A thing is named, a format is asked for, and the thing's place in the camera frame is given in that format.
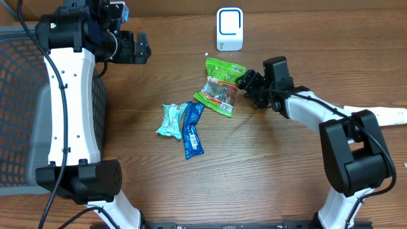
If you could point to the blue snack packet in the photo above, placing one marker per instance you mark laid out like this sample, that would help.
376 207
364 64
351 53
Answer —
192 143

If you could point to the white cosmetic tube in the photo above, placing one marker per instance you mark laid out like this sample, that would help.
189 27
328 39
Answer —
385 116

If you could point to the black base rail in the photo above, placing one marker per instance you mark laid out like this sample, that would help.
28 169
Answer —
229 226

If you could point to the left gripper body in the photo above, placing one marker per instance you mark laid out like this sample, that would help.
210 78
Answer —
125 51

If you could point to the grey plastic shopping basket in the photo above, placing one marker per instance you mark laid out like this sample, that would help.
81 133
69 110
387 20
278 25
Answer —
26 114

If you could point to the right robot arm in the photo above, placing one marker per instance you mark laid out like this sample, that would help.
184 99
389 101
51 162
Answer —
356 159

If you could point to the teal snack packet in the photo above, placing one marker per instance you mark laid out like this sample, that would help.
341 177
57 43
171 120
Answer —
172 114

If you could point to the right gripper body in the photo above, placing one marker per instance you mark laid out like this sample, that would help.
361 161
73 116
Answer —
257 91

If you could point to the green snack bag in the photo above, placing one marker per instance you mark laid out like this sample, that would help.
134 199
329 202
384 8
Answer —
220 88

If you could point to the white barcode scanner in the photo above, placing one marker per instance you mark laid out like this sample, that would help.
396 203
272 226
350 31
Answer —
229 29

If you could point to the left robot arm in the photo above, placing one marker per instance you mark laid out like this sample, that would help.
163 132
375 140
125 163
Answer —
73 39

